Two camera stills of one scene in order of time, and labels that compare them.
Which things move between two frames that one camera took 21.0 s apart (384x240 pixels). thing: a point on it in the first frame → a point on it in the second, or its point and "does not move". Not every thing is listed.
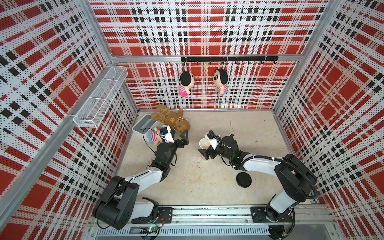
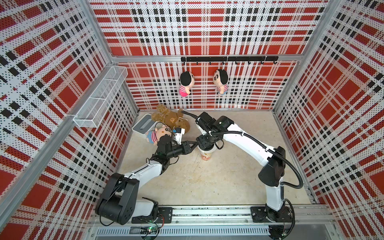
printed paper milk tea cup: [204, 159] does not move
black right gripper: [205, 153] → [203, 143]
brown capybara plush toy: [173, 118] does not move
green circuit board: [149, 230] does not move
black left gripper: [184, 141] → [186, 148]
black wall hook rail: [236, 59] does not move
